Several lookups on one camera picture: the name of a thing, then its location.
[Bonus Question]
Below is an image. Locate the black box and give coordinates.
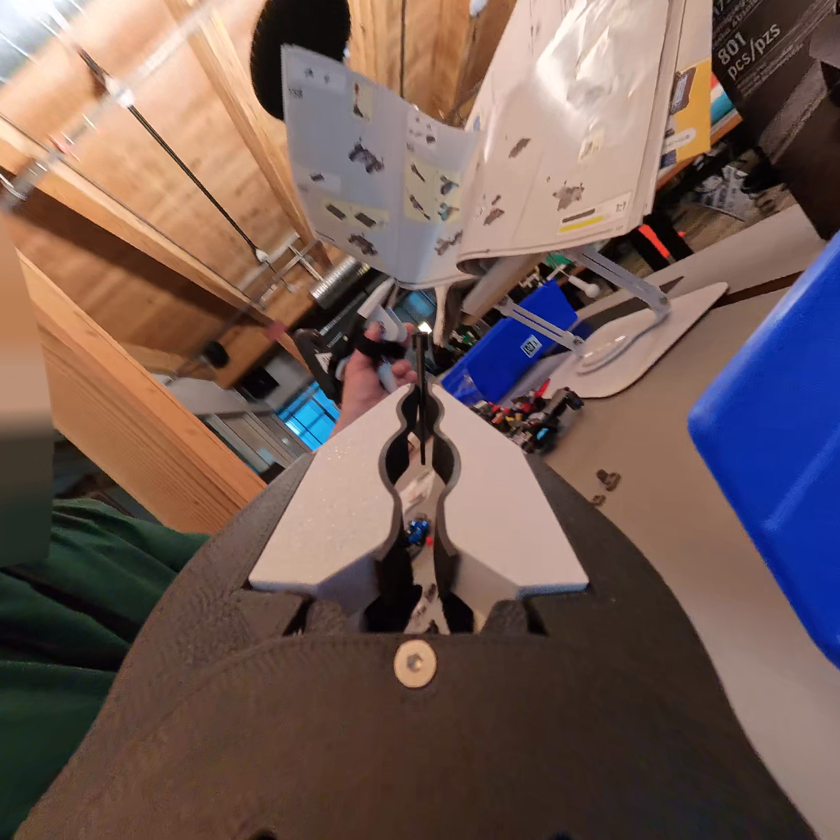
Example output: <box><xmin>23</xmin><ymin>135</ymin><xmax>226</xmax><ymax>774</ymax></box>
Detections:
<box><xmin>710</xmin><ymin>0</ymin><xmax>840</xmax><ymax>242</ymax></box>

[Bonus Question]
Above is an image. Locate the person's left forearm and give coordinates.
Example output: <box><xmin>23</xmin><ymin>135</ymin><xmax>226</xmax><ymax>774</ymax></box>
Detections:
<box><xmin>330</xmin><ymin>410</ymin><xmax>375</xmax><ymax>442</ymax></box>

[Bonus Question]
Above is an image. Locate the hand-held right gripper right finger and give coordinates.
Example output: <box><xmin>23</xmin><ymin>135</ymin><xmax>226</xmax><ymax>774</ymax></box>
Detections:
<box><xmin>428</xmin><ymin>385</ymin><xmax>590</xmax><ymax>632</ymax></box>

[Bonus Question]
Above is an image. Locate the metal ventilation duct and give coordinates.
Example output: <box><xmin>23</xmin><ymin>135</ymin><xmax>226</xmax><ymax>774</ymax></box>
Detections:
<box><xmin>308</xmin><ymin>256</ymin><xmax>370</xmax><ymax>307</ymax></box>

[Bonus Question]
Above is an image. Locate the blue plastic bin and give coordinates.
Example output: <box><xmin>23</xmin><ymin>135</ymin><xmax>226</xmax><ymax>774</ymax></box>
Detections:
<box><xmin>687</xmin><ymin>230</ymin><xmax>840</xmax><ymax>647</ymax></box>
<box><xmin>441</xmin><ymin>281</ymin><xmax>595</xmax><ymax>406</ymax></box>

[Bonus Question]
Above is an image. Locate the lego instruction booklet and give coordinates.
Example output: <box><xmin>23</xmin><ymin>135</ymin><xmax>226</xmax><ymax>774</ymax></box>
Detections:
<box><xmin>281</xmin><ymin>0</ymin><xmax>714</xmax><ymax>291</ymax></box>

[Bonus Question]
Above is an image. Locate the person's left hand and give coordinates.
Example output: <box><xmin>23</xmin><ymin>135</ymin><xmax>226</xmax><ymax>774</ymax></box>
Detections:
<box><xmin>340</xmin><ymin>322</ymin><xmax>420</xmax><ymax>422</ymax></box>

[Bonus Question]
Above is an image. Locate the person's green shirt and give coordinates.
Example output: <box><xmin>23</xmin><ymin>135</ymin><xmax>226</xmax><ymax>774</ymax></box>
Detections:
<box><xmin>0</xmin><ymin>497</ymin><xmax>212</xmax><ymax>840</ymax></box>

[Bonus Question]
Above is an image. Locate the large lego car chassis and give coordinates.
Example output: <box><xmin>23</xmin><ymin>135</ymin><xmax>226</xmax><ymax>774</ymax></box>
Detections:
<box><xmin>471</xmin><ymin>386</ymin><xmax>586</xmax><ymax>455</ymax></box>

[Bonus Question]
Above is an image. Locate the white book stand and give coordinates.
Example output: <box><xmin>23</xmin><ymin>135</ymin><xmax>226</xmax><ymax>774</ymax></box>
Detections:
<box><xmin>459</xmin><ymin>246</ymin><xmax>731</xmax><ymax>399</ymax></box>

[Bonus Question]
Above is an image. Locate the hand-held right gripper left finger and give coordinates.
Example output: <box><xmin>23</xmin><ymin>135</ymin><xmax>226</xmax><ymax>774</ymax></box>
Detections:
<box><xmin>248</xmin><ymin>385</ymin><xmax>418</xmax><ymax>632</ymax></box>

